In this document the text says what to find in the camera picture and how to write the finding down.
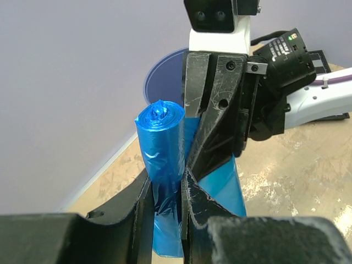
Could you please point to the blue plastic trash bin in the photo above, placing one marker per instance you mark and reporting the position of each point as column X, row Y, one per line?
column 164, row 80

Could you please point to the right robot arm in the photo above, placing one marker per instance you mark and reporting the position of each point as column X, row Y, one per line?
column 290, row 67

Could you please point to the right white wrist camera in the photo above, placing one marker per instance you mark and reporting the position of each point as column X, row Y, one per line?
column 222, row 26

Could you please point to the blue trash bag roll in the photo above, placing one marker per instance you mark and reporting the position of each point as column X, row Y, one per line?
column 165, row 136

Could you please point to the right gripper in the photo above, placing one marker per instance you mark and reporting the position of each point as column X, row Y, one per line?
column 211, row 91

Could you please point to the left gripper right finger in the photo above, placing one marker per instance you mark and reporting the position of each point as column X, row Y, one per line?
column 211, row 234

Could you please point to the black white chessboard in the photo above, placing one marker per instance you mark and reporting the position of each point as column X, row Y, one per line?
column 329, row 95

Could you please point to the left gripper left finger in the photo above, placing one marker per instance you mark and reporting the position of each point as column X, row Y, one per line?
column 118, row 231

